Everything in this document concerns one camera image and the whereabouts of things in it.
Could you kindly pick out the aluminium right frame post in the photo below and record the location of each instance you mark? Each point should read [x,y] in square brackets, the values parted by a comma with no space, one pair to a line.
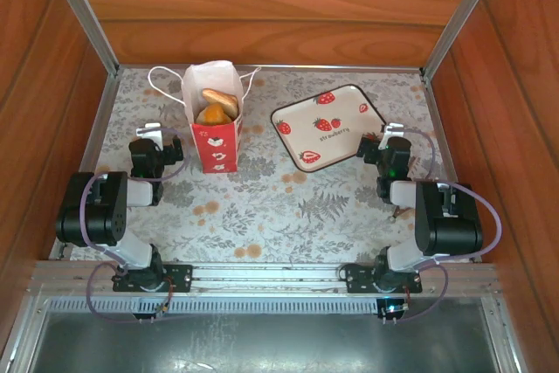
[463,10]

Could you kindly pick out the small circuit board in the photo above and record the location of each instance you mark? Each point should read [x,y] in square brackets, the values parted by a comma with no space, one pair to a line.
[393,308]
[161,309]

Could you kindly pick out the aluminium left side rail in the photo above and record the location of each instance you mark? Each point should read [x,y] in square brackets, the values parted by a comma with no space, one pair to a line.
[102,119]

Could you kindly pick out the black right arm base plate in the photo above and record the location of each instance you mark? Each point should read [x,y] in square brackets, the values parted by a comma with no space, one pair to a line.
[358,279]

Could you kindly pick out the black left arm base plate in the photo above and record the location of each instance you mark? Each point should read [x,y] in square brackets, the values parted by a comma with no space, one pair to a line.
[179,277]

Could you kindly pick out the shiny metal sheet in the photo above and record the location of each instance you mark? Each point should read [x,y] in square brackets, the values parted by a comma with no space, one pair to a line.
[262,342]

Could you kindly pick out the aluminium left frame post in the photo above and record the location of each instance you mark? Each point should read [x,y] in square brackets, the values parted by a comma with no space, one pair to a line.
[83,10]

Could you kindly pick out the left small circuit board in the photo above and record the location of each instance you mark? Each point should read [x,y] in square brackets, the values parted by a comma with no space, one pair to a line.
[161,309]

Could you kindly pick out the right small circuit board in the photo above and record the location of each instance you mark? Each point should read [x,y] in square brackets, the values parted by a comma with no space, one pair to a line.
[393,308]

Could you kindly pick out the red and white paper bag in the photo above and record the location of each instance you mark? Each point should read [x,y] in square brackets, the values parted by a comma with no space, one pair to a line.
[216,150]

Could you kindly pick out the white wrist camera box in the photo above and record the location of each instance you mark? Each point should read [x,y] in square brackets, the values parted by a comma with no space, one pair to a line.
[153,133]
[391,130]

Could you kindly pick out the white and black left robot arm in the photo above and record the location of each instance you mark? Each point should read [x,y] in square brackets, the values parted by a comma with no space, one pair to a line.
[96,211]

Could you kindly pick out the yellow fake croissant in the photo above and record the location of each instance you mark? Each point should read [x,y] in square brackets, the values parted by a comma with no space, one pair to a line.
[214,114]

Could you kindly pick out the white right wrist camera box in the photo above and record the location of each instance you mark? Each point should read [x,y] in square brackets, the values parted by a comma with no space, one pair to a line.
[391,130]

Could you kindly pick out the aluminium back frame rail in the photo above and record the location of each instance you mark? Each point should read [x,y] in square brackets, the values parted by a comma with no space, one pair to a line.
[305,68]

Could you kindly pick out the strawberry print tray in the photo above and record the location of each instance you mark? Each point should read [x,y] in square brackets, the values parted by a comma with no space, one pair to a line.
[305,128]

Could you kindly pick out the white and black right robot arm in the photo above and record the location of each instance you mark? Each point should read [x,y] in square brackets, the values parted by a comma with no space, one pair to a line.
[454,224]

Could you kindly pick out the floral tablecloth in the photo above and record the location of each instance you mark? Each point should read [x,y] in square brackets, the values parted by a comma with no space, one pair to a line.
[271,216]

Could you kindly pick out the aluminium right side rail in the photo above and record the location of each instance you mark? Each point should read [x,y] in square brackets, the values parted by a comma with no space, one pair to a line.
[432,111]

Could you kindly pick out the aluminium frame post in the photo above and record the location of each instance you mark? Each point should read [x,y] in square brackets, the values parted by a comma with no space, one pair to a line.
[83,10]
[463,10]

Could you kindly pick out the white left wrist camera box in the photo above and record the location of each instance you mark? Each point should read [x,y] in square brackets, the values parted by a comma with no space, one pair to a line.
[153,133]

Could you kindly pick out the long oval fake bread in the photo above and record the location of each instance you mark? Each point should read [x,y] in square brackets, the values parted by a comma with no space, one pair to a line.
[218,97]

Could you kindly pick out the aluminium mounting rail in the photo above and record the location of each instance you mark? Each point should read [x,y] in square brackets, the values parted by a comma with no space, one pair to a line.
[262,274]

